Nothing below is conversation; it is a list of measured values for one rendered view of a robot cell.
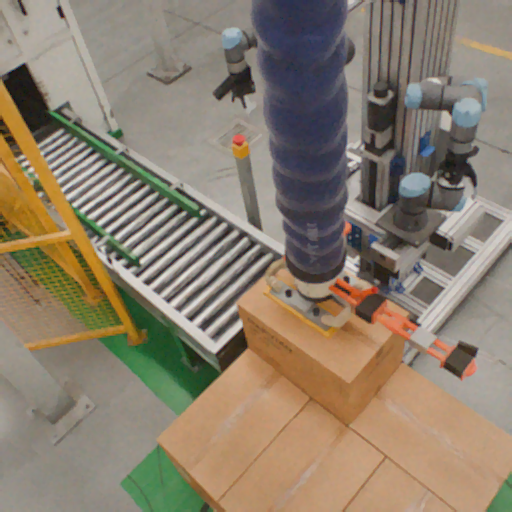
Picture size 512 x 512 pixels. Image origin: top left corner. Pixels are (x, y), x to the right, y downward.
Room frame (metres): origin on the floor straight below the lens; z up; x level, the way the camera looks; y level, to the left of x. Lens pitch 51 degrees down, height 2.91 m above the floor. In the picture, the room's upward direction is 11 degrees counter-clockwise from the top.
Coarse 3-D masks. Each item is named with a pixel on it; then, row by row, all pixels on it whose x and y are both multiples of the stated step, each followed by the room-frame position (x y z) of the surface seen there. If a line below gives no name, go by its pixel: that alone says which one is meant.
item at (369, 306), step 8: (368, 296) 1.11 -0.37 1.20; (376, 296) 1.11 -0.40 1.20; (360, 304) 1.09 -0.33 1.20; (368, 304) 1.08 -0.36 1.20; (376, 304) 1.07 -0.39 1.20; (384, 304) 1.06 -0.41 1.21; (360, 312) 1.06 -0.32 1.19; (368, 312) 1.05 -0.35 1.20; (376, 312) 1.03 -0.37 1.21; (368, 320) 1.03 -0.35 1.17; (376, 320) 1.03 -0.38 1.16
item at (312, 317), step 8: (280, 280) 1.35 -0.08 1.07; (272, 288) 1.32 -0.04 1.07; (288, 288) 1.30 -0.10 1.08; (272, 296) 1.29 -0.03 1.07; (280, 296) 1.27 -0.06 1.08; (288, 296) 1.26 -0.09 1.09; (280, 304) 1.24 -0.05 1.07; (288, 304) 1.23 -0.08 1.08; (320, 304) 1.20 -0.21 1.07; (296, 312) 1.19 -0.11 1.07; (312, 312) 1.16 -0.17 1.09; (320, 312) 1.16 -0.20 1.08; (328, 312) 1.16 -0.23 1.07; (304, 320) 1.15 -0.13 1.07; (312, 320) 1.14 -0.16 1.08; (320, 320) 1.13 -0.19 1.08; (312, 328) 1.11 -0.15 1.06; (320, 328) 1.10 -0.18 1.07; (328, 328) 1.09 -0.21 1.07; (336, 328) 1.09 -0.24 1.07; (328, 336) 1.06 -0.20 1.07
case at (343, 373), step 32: (256, 288) 1.43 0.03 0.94; (256, 320) 1.29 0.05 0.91; (288, 320) 1.24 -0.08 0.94; (352, 320) 1.18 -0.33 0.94; (256, 352) 1.34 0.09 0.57; (288, 352) 1.16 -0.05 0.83; (320, 352) 1.07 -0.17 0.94; (352, 352) 1.04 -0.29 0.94; (384, 352) 1.06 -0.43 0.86; (320, 384) 1.03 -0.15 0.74; (352, 384) 0.92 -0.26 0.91; (352, 416) 0.93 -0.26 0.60
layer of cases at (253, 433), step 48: (240, 384) 1.21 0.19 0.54; (288, 384) 1.16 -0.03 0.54; (384, 384) 1.07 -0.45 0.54; (432, 384) 1.02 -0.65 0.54; (192, 432) 1.02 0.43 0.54; (240, 432) 0.98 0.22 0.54; (288, 432) 0.94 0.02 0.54; (336, 432) 0.90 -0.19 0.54; (384, 432) 0.85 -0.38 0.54; (432, 432) 0.81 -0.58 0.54; (480, 432) 0.77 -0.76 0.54; (192, 480) 0.87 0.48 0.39; (240, 480) 0.78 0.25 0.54; (288, 480) 0.74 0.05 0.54; (336, 480) 0.70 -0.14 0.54; (384, 480) 0.66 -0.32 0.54; (432, 480) 0.63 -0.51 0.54; (480, 480) 0.59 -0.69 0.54
